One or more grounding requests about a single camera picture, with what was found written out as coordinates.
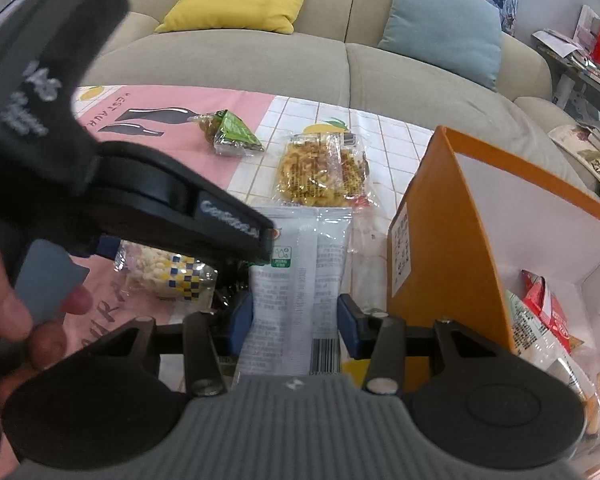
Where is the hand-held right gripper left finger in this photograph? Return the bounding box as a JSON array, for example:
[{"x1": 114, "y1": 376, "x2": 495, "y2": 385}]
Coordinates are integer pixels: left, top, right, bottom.
[{"x1": 75, "y1": 292, "x2": 253, "y2": 397}]

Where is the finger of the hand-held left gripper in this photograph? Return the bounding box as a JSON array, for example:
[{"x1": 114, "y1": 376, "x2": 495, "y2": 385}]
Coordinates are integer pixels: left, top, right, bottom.
[{"x1": 190, "y1": 186, "x2": 277, "y2": 267}]

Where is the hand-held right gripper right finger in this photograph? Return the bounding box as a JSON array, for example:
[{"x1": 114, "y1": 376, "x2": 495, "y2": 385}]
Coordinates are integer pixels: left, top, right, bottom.
[{"x1": 337, "y1": 294, "x2": 523, "y2": 395}]

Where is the white barcode snack packet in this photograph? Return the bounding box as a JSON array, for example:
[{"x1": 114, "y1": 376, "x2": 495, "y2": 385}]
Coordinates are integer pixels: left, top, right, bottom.
[{"x1": 235, "y1": 205, "x2": 353, "y2": 381}]

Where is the clear popcorn packet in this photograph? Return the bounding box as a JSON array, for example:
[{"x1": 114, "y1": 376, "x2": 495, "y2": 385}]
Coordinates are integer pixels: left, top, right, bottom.
[{"x1": 115, "y1": 240, "x2": 218, "y2": 303}]

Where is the green triangular snack packet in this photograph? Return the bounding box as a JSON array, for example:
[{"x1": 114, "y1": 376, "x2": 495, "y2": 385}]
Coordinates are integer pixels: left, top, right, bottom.
[{"x1": 187, "y1": 109, "x2": 265, "y2": 157}]

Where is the yellow crispy noodle packet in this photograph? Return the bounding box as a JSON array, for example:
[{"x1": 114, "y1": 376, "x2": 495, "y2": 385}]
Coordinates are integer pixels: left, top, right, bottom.
[{"x1": 272, "y1": 133, "x2": 381, "y2": 208}]

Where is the orange cardboard box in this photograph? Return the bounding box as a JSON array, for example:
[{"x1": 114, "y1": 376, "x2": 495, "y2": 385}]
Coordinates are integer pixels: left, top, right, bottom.
[{"x1": 386, "y1": 126, "x2": 600, "y2": 461}]

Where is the white picture print snack packet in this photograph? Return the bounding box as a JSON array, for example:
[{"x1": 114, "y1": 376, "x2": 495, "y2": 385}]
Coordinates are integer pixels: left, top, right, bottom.
[{"x1": 502, "y1": 290, "x2": 588, "y2": 401}]

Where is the long red snack packet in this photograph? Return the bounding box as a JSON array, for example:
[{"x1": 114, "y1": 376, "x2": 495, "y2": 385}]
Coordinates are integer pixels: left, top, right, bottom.
[{"x1": 520, "y1": 270, "x2": 583, "y2": 356}]

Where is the person's left hand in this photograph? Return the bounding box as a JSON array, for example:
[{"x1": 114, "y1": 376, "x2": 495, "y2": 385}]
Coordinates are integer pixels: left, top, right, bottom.
[{"x1": 0, "y1": 232, "x2": 95, "y2": 411}]

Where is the beige sofa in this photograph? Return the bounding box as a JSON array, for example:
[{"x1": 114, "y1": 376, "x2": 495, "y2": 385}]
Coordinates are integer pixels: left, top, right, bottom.
[{"x1": 80, "y1": 0, "x2": 600, "y2": 196}]

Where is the teal cushion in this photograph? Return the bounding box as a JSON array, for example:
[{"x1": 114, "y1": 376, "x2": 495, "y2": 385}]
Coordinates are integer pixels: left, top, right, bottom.
[{"x1": 377, "y1": 0, "x2": 503, "y2": 93}]

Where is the stack of magazines on sofa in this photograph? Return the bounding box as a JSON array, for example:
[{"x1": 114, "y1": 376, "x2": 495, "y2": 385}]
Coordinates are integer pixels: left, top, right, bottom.
[{"x1": 548, "y1": 124, "x2": 600, "y2": 211}]

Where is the grey desk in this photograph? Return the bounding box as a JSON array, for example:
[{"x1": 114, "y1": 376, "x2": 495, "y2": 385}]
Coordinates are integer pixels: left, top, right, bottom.
[{"x1": 532, "y1": 30, "x2": 600, "y2": 121}]

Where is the cluttered desk with books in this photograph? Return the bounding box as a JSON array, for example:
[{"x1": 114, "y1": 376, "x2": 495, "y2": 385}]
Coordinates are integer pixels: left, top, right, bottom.
[{"x1": 532, "y1": 5, "x2": 600, "y2": 96}]

